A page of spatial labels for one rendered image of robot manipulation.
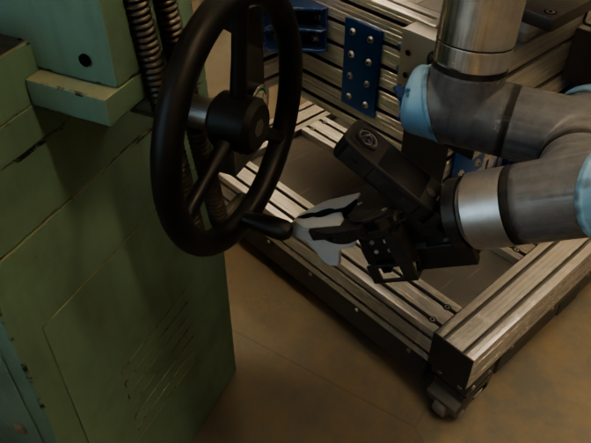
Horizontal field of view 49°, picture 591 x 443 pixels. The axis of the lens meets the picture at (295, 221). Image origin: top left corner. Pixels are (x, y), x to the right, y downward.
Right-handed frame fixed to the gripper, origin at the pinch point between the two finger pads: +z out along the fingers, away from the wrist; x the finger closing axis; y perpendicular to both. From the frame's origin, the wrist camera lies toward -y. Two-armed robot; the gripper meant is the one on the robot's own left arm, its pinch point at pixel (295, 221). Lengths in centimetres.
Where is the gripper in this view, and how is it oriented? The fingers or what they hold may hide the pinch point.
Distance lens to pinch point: 73.6
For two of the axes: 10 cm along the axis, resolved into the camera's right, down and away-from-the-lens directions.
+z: -7.9, 1.3, 6.0
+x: 4.3, -5.8, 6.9
